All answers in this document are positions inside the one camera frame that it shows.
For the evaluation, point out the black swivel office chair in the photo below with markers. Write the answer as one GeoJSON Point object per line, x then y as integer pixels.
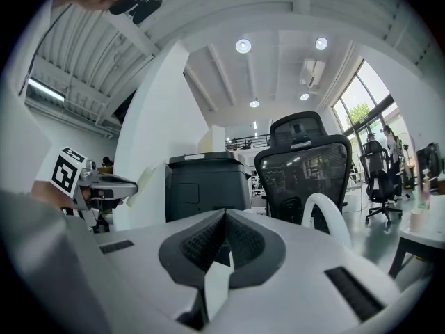
{"type": "Point", "coordinates": [379, 183]}

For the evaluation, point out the person's left forearm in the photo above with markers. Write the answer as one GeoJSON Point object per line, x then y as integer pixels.
{"type": "Point", "coordinates": [45, 193]}

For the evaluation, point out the pink pump bottle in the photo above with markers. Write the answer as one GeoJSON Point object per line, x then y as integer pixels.
{"type": "Point", "coordinates": [426, 193]}

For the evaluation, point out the yellow-green sponge tray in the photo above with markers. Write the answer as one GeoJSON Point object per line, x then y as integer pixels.
{"type": "Point", "coordinates": [142, 183]}

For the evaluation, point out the round ceiling lamp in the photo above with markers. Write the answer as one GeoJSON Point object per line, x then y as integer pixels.
{"type": "Point", "coordinates": [304, 96]}
{"type": "Point", "coordinates": [254, 103]}
{"type": "Point", "coordinates": [321, 43]}
{"type": "Point", "coordinates": [243, 45]}

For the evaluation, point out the black equipment box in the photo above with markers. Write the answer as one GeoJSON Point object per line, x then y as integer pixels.
{"type": "Point", "coordinates": [429, 162]}

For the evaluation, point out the small white washbasin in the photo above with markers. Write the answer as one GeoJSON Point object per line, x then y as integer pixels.
{"type": "Point", "coordinates": [420, 237]}

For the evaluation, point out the large glass window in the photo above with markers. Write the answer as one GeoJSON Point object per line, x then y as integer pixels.
{"type": "Point", "coordinates": [365, 106]}

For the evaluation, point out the black mesh office chair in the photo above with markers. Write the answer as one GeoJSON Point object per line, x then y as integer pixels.
{"type": "Point", "coordinates": [302, 172]}

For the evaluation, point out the ceiling air conditioner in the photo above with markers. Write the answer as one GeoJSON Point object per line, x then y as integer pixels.
{"type": "Point", "coordinates": [313, 72]}

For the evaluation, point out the black head camera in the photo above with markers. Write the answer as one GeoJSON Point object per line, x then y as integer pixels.
{"type": "Point", "coordinates": [142, 7]}

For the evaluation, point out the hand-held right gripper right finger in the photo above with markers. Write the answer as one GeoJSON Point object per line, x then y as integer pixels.
{"type": "Point", "coordinates": [306, 252]}

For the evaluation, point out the pale pink cup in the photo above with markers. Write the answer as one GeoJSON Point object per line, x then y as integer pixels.
{"type": "Point", "coordinates": [419, 221]}

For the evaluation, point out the long ceiling light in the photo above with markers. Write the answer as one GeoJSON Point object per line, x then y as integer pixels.
{"type": "Point", "coordinates": [45, 89]}

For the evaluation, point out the large black printer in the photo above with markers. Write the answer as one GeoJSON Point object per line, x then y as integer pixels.
{"type": "Point", "coordinates": [205, 186]}

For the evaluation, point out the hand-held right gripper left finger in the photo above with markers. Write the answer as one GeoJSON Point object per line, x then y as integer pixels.
{"type": "Point", "coordinates": [132, 284]}

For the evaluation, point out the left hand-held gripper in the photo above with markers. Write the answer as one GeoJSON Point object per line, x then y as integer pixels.
{"type": "Point", "coordinates": [66, 172]}

